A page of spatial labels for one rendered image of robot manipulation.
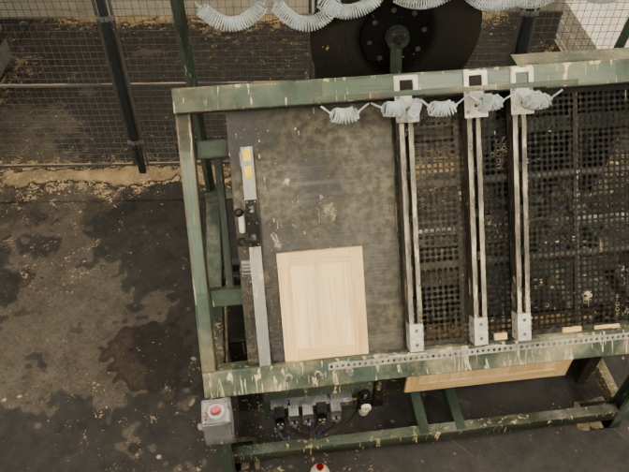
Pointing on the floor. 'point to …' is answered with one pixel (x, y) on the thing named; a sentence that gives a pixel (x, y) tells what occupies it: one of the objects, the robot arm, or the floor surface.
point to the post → (226, 457)
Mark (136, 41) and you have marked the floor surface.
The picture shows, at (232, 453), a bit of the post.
